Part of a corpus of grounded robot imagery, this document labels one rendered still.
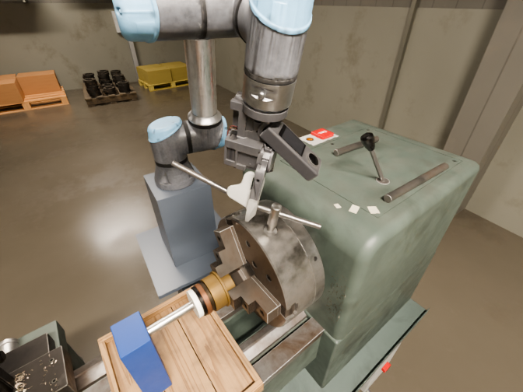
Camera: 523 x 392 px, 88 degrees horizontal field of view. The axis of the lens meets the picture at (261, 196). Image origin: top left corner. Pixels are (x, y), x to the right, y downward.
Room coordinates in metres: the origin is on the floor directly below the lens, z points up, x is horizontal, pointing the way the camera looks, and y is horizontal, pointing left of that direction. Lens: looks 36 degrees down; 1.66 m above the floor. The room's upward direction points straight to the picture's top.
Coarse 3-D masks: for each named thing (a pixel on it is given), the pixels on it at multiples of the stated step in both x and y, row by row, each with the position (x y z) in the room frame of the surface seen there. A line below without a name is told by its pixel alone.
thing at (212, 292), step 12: (216, 276) 0.41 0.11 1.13; (228, 276) 0.42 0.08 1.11; (192, 288) 0.39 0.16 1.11; (204, 288) 0.39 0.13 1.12; (216, 288) 0.39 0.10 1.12; (228, 288) 0.40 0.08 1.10; (204, 300) 0.36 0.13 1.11; (216, 300) 0.36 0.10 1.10; (228, 300) 0.37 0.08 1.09; (204, 312) 0.35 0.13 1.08
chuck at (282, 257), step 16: (224, 224) 0.54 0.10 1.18; (240, 224) 0.48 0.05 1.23; (256, 224) 0.47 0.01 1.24; (240, 240) 0.48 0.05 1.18; (256, 240) 0.43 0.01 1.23; (272, 240) 0.43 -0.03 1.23; (288, 240) 0.44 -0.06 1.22; (256, 256) 0.43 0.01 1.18; (272, 256) 0.40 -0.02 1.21; (288, 256) 0.41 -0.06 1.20; (304, 256) 0.42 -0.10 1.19; (256, 272) 0.43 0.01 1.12; (272, 272) 0.38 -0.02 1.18; (288, 272) 0.38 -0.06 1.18; (304, 272) 0.40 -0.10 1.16; (272, 288) 0.38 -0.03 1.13; (288, 288) 0.36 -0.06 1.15; (304, 288) 0.38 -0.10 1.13; (288, 304) 0.34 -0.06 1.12; (304, 304) 0.37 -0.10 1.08; (272, 320) 0.37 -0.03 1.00; (288, 320) 0.34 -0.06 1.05
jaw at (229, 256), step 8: (232, 216) 0.54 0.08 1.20; (232, 224) 0.51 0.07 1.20; (216, 232) 0.49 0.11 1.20; (224, 232) 0.49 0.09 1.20; (232, 232) 0.49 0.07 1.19; (224, 240) 0.47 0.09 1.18; (232, 240) 0.48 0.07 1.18; (216, 248) 0.48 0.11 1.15; (224, 248) 0.47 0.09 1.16; (232, 248) 0.47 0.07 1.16; (240, 248) 0.48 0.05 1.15; (216, 256) 0.46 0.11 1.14; (224, 256) 0.45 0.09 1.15; (232, 256) 0.46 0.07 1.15; (240, 256) 0.47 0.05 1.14; (216, 264) 0.44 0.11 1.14; (224, 264) 0.44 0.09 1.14; (232, 264) 0.44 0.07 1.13; (240, 264) 0.45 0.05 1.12; (216, 272) 0.42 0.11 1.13; (224, 272) 0.43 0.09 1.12
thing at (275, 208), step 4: (272, 204) 0.45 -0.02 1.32; (276, 204) 0.45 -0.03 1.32; (272, 208) 0.44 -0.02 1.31; (276, 208) 0.43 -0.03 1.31; (280, 208) 0.44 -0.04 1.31; (272, 212) 0.44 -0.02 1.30; (276, 212) 0.43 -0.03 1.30; (272, 216) 0.44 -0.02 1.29; (276, 216) 0.44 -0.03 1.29; (268, 220) 0.45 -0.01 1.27; (272, 220) 0.44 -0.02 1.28; (276, 220) 0.44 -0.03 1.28; (268, 224) 0.45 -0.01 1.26; (272, 224) 0.44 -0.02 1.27; (276, 224) 0.45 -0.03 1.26; (268, 228) 0.46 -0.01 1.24; (272, 228) 0.45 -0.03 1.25; (272, 232) 0.45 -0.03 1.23
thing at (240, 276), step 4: (244, 264) 0.50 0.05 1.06; (248, 264) 0.50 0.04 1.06; (244, 268) 0.49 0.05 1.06; (248, 268) 0.49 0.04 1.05; (236, 272) 0.48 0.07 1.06; (240, 272) 0.48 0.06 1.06; (244, 272) 0.48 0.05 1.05; (248, 272) 0.48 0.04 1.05; (252, 272) 0.49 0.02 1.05; (232, 276) 0.46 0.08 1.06; (236, 276) 0.47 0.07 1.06; (240, 276) 0.47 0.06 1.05; (244, 276) 0.47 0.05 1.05; (248, 276) 0.47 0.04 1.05; (236, 280) 0.46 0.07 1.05; (240, 280) 0.46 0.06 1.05; (244, 280) 0.46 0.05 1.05; (236, 284) 0.45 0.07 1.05
